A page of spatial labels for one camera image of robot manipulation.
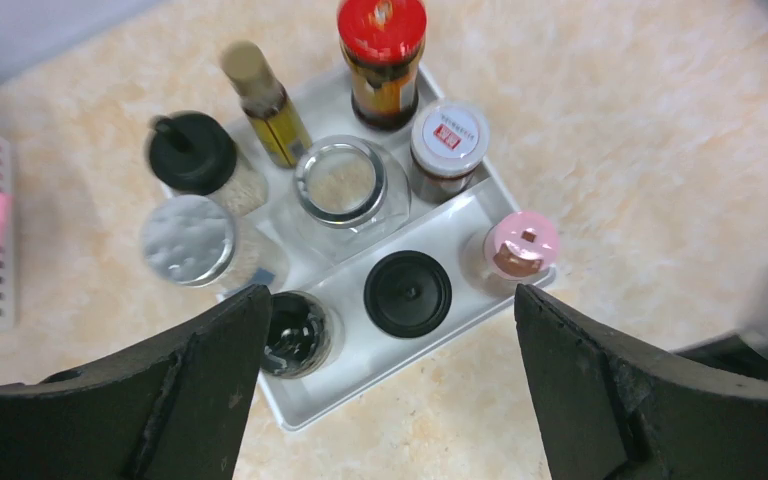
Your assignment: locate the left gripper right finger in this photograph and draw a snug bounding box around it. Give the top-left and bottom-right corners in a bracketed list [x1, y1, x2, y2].
[515, 285, 768, 479]

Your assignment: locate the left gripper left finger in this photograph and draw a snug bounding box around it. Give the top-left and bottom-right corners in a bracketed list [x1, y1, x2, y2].
[0, 285, 271, 479]

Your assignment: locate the black grinder top jar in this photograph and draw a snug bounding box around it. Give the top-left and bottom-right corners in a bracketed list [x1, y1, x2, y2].
[260, 290, 345, 379]

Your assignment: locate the silver perforated lid shaker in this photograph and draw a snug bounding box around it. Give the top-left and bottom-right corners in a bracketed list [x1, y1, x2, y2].
[139, 195, 289, 295]

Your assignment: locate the pink lid spice jar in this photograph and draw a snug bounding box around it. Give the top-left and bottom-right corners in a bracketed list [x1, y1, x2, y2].
[460, 211, 560, 298]

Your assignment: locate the black cap glass jar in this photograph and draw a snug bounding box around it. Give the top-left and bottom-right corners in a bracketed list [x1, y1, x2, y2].
[363, 250, 453, 339]

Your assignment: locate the black cap sesame jar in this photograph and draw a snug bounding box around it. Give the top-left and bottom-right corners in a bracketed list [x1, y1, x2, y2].
[146, 111, 268, 217]

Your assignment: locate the clear lid glass jar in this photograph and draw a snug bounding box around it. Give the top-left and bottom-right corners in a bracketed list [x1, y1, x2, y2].
[273, 135, 412, 263]

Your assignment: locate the white divided plastic tray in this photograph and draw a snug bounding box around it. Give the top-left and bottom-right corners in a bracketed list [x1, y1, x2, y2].
[158, 62, 558, 433]

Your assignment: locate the white lid sauce jar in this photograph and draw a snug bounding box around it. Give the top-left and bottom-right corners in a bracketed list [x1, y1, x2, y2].
[409, 98, 491, 204]

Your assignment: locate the gold cap yellow bottle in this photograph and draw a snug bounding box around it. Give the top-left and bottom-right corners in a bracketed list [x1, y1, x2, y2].
[220, 40, 312, 169]

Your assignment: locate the red lid sauce jar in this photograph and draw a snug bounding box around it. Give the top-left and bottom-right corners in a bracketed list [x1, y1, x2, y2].
[337, 0, 427, 131]

